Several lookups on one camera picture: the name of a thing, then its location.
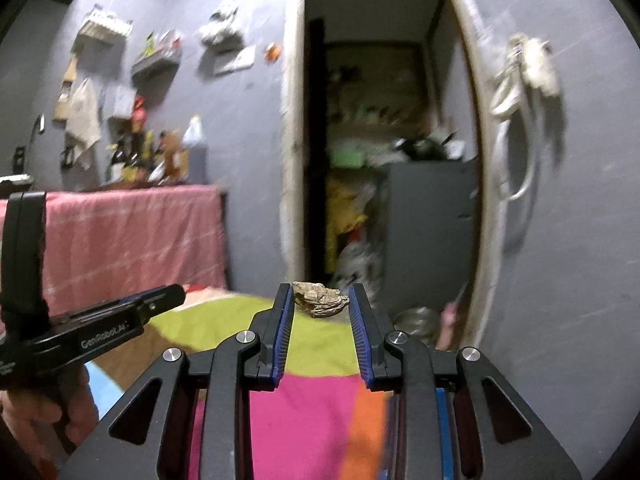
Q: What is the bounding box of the brown scrap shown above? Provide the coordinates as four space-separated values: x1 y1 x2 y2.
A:
292 282 349 318

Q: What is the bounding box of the kitchen faucet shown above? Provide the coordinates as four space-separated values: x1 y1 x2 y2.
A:
27 114 46 148

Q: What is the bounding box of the left human hand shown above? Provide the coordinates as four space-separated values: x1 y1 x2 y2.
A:
1 365 99 479

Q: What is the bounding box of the metal pot on floor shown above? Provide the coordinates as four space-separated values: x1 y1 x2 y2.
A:
393 307 440 346

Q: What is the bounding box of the pink checked counter cloth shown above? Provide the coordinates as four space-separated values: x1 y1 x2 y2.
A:
0 184 229 331

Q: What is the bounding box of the pink bottle on floor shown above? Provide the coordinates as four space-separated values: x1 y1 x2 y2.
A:
436 302 458 350

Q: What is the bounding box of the colourful patchwork table cloth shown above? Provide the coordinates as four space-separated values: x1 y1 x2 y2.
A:
84 284 402 480

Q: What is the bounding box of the clear plastic bottle on floor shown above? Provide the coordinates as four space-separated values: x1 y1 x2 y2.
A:
333 230 383 299

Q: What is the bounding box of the blue plastic bucket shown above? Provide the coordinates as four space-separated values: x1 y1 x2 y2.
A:
435 388 454 480

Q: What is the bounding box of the dark sauce bottle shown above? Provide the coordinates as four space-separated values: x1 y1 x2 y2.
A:
110 132 128 182

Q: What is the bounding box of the grey cabinet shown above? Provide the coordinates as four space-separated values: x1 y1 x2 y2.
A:
378 162 478 316

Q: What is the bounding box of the large dark vinegar jug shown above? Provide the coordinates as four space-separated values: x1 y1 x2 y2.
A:
181 115 207 184

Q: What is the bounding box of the yellow bag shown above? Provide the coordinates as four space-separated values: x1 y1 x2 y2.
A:
326 178 368 273

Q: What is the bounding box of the hanging beige towel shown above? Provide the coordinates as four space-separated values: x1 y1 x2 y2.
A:
65 78 101 170

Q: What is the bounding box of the wooden brush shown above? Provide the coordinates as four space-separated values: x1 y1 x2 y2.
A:
53 52 78 122

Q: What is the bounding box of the green box on shelf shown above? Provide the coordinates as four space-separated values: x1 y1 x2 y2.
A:
330 148 366 169

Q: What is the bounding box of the black wok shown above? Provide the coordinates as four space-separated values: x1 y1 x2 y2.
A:
394 133 454 162

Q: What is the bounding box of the hanging plastic bag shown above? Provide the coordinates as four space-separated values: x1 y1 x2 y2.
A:
196 1 245 53

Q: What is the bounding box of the white rubber glove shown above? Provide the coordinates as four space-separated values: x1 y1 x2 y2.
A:
522 37 560 98

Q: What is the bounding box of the white wall box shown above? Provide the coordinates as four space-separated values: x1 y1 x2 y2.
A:
103 84 137 120

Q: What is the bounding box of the grey wall shelf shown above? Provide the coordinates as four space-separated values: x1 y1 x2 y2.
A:
130 48 182 80

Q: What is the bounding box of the white wall switch panel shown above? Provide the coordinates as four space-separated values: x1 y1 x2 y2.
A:
214 44 256 77

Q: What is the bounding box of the orange wall hook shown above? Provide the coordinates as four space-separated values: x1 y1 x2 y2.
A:
264 42 282 64

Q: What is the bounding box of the white wall basket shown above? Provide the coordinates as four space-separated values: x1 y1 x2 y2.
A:
77 4 134 44

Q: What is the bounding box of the white hose loop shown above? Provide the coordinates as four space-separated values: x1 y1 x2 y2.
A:
489 34 544 204

